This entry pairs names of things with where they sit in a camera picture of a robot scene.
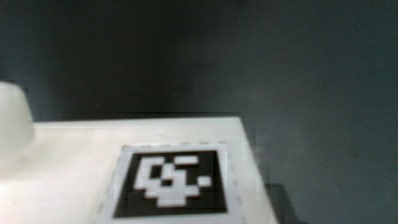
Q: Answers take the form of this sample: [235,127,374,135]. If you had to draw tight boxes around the white drawer box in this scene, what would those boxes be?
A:
[0,82,280,224]

